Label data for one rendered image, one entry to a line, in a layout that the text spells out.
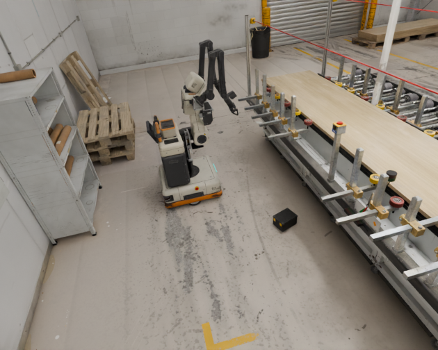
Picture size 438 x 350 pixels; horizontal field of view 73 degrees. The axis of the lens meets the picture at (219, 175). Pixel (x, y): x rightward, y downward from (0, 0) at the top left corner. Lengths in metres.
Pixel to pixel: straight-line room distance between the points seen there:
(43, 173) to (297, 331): 2.48
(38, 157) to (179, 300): 1.72
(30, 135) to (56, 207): 0.77
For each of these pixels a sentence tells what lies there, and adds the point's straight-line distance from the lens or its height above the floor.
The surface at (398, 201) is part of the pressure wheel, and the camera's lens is 2.22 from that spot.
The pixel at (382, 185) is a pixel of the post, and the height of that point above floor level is 1.05.
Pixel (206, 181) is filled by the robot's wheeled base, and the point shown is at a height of 0.28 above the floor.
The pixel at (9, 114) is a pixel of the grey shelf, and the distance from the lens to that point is 2.88.
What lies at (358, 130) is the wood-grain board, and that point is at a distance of 2.98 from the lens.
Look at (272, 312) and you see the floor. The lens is 2.59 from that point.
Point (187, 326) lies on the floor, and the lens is 2.58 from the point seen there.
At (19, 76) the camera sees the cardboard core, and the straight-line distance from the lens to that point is 3.31.
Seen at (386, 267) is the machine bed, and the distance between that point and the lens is 2.80.
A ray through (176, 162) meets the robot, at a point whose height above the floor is 0.61.
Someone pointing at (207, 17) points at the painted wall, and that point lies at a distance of 9.14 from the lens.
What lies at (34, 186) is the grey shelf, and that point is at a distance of 3.19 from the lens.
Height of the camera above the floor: 2.26
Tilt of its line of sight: 36 degrees down
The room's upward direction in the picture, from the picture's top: 7 degrees counter-clockwise
